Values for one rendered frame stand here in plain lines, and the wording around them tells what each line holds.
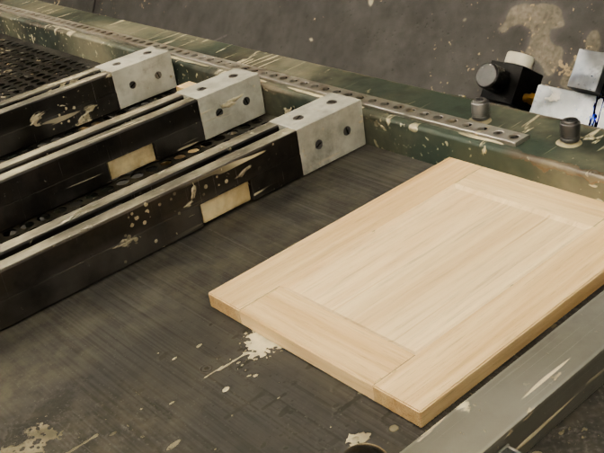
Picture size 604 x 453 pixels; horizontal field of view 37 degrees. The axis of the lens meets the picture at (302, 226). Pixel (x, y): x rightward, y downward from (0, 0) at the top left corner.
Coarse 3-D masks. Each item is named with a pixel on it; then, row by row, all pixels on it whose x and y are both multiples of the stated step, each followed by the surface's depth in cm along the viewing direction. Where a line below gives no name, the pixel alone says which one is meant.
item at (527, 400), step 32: (576, 320) 82; (544, 352) 79; (576, 352) 78; (512, 384) 76; (544, 384) 75; (576, 384) 76; (448, 416) 73; (480, 416) 73; (512, 416) 72; (544, 416) 74; (416, 448) 70; (448, 448) 70; (480, 448) 70
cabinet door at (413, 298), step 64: (448, 192) 112; (512, 192) 109; (320, 256) 102; (384, 256) 101; (448, 256) 99; (512, 256) 97; (576, 256) 95; (256, 320) 93; (320, 320) 91; (384, 320) 90; (448, 320) 89; (512, 320) 87; (384, 384) 81; (448, 384) 80
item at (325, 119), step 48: (336, 96) 131; (240, 144) 121; (288, 144) 122; (336, 144) 128; (144, 192) 113; (192, 192) 114; (48, 240) 104; (96, 240) 106; (144, 240) 111; (0, 288) 100; (48, 288) 104
